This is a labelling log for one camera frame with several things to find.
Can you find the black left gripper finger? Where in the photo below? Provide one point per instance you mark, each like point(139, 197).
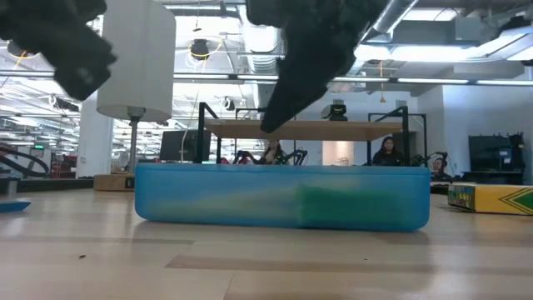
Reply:
point(83, 66)

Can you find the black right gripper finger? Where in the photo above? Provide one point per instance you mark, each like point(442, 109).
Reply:
point(291, 96)

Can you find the green sticky notes pad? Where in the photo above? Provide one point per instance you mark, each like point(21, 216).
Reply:
point(350, 206)

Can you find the yellow green crayon box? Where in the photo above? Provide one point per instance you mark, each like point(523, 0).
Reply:
point(491, 200)

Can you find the wooden shelf riser metal legs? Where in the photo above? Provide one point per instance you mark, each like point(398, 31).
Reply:
point(300, 130)

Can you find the table lamp white shade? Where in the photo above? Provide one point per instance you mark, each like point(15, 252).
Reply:
point(137, 62)

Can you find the person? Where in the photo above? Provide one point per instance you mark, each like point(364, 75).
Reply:
point(387, 154)
point(438, 166)
point(273, 154)

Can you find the black background monitor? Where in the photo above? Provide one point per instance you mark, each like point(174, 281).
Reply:
point(175, 146)

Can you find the blue translucent pencil box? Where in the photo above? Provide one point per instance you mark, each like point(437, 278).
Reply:
point(216, 196)

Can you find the blue flat object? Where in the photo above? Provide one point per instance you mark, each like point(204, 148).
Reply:
point(12, 206)

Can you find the black background cabinet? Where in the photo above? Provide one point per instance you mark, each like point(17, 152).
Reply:
point(495, 158)

